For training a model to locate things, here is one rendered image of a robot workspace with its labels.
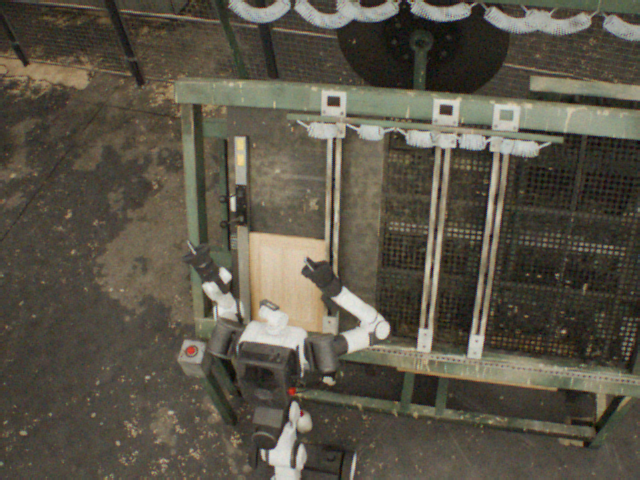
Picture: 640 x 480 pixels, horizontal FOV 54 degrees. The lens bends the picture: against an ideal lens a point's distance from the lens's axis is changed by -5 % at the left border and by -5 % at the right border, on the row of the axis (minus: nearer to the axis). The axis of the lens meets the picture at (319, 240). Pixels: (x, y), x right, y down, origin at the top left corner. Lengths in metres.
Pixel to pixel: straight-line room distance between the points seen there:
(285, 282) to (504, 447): 1.64
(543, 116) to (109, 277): 3.29
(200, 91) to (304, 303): 1.11
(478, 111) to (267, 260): 1.20
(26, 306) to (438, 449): 3.01
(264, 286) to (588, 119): 1.64
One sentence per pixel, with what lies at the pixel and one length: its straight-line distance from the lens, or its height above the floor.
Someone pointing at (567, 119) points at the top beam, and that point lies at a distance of 2.70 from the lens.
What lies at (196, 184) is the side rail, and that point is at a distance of 3.09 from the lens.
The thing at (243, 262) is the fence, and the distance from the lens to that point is 3.16.
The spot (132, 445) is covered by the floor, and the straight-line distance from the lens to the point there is 4.24.
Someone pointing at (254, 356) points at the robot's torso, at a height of 1.40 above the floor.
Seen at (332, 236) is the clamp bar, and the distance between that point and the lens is 2.99.
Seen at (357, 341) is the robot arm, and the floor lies 1.27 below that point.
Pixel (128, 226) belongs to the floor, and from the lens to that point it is 5.13.
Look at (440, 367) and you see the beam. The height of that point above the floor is 0.83.
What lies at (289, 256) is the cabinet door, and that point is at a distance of 3.10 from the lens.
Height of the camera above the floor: 3.74
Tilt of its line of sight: 53 degrees down
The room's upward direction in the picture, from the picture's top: 9 degrees counter-clockwise
